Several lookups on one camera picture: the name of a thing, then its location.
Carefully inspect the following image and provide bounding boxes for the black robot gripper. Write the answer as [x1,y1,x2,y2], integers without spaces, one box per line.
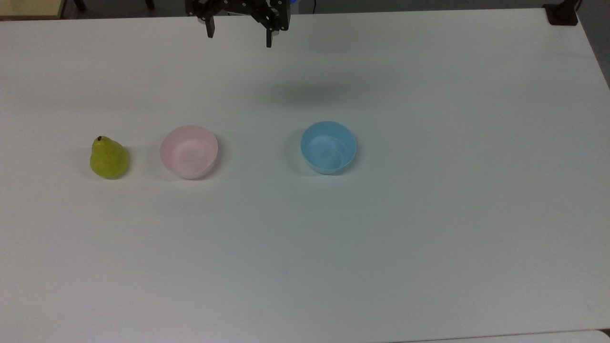
[185,0,291,49]

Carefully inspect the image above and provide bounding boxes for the pink plastic bowl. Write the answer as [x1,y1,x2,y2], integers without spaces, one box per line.
[159,125,219,180]

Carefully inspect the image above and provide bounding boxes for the green pear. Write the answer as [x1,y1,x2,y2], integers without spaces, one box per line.
[90,136,129,180]

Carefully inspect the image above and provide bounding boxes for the black camera stand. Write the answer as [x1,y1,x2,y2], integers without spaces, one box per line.
[543,0,583,26]

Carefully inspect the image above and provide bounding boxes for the blue plastic bowl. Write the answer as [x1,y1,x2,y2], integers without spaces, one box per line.
[300,121,357,175]

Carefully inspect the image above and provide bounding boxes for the light wooden furniture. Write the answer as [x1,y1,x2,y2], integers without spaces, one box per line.
[0,0,66,20]

